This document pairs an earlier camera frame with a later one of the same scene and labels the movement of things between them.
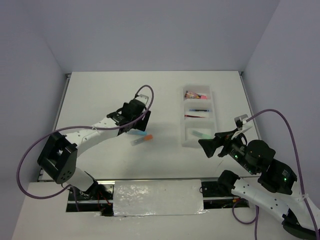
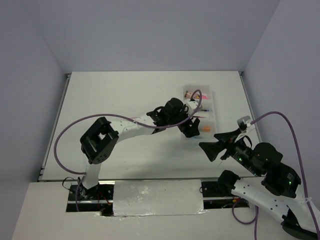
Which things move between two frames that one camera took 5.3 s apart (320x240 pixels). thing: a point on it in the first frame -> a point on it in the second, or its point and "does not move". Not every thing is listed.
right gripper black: [223, 138] does not move
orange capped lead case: [147, 137] -> [206, 128]
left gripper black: [142, 124] -> [190, 131]
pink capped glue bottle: [189, 94] does not move
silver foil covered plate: [158, 197] does not move
